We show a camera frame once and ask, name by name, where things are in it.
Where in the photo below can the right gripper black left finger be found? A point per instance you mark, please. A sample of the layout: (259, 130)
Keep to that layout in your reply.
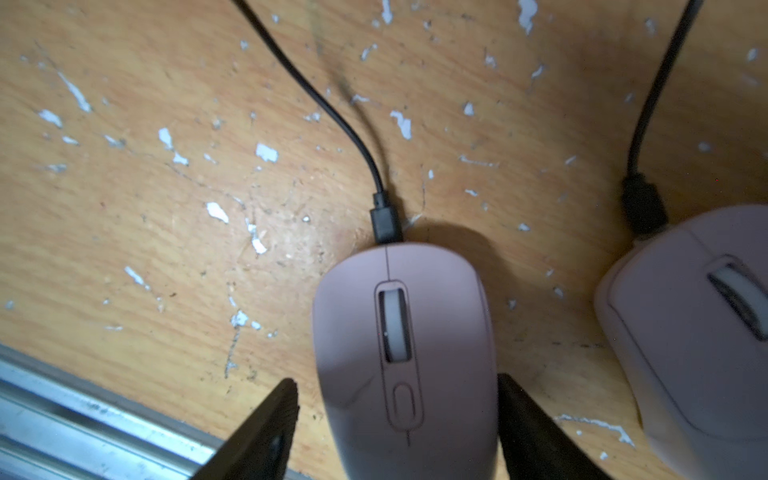
(260, 447)

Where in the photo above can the pink mouse rear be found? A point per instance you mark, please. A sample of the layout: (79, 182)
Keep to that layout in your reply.
(686, 314)

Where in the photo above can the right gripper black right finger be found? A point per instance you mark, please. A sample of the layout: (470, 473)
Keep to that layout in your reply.
(533, 446)

